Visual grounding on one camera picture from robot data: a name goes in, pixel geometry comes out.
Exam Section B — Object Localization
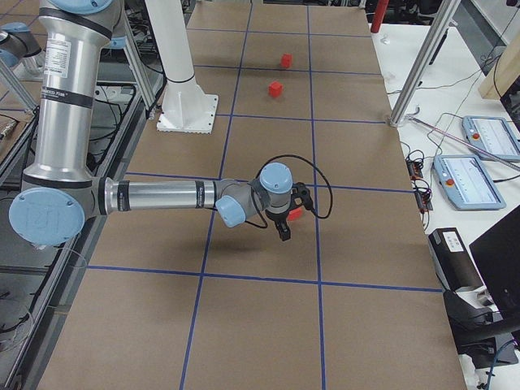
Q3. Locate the teach pendant near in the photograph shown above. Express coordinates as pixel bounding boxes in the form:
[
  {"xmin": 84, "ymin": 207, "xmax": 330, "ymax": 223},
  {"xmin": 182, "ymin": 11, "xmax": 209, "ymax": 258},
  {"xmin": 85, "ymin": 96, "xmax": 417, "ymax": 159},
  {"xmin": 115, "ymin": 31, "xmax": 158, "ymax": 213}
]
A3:
[{"xmin": 433, "ymin": 154, "xmax": 506, "ymax": 211}]

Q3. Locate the black box device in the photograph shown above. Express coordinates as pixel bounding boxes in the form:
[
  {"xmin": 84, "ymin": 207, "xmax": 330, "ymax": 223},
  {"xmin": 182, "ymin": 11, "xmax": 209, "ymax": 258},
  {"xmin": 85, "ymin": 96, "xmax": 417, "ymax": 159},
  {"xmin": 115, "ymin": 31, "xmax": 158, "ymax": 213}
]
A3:
[{"xmin": 428, "ymin": 227, "xmax": 483, "ymax": 293}]

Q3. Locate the teach pendant far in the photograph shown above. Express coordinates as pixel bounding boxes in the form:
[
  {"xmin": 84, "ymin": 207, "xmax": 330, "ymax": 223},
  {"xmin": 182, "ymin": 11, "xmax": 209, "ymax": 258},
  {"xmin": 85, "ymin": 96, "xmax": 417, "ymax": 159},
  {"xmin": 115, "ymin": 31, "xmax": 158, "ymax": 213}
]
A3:
[{"xmin": 462, "ymin": 116, "xmax": 519, "ymax": 163}]

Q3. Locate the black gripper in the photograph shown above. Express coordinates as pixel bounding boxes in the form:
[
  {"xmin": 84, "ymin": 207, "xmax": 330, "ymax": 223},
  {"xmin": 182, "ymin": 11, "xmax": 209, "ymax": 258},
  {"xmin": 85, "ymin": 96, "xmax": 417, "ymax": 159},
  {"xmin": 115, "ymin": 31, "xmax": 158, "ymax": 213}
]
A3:
[{"xmin": 266, "ymin": 210, "xmax": 291, "ymax": 241}]

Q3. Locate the teach pendant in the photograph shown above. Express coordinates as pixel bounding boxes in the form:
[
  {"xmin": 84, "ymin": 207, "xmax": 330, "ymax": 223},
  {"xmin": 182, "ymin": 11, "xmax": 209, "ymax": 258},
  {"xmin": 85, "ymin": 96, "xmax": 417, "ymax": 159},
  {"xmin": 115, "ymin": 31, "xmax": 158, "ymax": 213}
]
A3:
[
  {"xmin": 462, "ymin": 116, "xmax": 519, "ymax": 163},
  {"xmin": 433, "ymin": 154, "xmax": 506, "ymax": 211}
]

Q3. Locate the red cylinder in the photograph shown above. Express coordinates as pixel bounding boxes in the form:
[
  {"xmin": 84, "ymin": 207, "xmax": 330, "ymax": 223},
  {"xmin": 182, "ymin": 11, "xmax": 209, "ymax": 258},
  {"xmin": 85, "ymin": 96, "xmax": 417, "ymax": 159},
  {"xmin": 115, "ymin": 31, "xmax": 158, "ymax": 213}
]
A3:
[{"xmin": 370, "ymin": 0, "xmax": 389, "ymax": 33}]

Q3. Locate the black monitor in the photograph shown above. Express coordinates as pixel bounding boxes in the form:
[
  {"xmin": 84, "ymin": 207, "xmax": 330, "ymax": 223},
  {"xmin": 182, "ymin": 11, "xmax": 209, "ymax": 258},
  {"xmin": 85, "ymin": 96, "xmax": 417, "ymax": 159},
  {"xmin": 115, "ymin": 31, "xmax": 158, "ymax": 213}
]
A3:
[{"xmin": 470, "ymin": 206, "xmax": 519, "ymax": 317}]

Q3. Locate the red block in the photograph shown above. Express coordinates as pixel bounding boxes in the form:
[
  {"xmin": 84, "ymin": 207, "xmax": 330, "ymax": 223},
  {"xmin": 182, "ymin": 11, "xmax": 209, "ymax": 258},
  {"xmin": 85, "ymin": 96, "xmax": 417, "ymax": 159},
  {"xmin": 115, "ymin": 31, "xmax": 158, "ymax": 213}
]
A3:
[
  {"xmin": 268, "ymin": 80, "xmax": 284, "ymax": 98},
  {"xmin": 287, "ymin": 207, "xmax": 303, "ymax": 222},
  {"xmin": 279, "ymin": 53, "xmax": 293, "ymax": 69}
]

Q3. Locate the black camera cable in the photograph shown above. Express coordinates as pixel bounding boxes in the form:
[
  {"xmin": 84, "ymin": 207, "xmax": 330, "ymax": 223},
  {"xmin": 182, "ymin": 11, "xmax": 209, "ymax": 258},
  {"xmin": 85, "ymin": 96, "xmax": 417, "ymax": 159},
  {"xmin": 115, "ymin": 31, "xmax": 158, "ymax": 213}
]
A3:
[{"xmin": 248, "ymin": 154, "xmax": 335, "ymax": 229}]

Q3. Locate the aluminium frame post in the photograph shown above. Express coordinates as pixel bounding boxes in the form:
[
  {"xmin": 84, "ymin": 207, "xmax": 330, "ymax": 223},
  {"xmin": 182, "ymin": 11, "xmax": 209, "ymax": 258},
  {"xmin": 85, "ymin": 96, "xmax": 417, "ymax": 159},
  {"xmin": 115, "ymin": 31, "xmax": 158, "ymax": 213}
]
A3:
[{"xmin": 388, "ymin": 0, "xmax": 461, "ymax": 128}]

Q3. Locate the metal rod tool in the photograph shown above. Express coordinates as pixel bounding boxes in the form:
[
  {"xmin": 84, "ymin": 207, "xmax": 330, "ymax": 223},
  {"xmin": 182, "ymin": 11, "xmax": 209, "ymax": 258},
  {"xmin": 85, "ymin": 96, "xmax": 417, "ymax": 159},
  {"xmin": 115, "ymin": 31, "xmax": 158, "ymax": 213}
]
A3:
[{"xmin": 405, "ymin": 114, "xmax": 519, "ymax": 171}]

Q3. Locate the small circuit board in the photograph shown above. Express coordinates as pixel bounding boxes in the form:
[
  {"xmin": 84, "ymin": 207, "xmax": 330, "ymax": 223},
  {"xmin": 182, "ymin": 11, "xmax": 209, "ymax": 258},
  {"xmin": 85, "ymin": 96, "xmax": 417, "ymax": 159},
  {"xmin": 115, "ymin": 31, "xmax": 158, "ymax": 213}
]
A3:
[{"xmin": 405, "ymin": 149, "xmax": 433, "ymax": 214}]

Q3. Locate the white pedestal column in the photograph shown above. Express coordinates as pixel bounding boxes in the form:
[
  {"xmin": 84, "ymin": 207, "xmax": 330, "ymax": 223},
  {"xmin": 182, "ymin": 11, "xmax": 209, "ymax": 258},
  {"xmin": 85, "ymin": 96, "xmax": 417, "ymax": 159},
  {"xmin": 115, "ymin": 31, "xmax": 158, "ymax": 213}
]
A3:
[{"xmin": 145, "ymin": 0, "xmax": 219, "ymax": 134}]

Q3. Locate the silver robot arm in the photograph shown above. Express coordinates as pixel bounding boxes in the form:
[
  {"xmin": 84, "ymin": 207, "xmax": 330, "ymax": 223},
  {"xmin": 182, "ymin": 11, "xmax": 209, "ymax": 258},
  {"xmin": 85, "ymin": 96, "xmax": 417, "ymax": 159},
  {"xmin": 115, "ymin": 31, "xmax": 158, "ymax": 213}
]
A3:
[
  {"xmin": 1, "ymin": 22, "xmax": 45, "ymax": 76},
  {"xmin": 9, "ymin": 1, "xmax": 293, "ymax": 245}
]

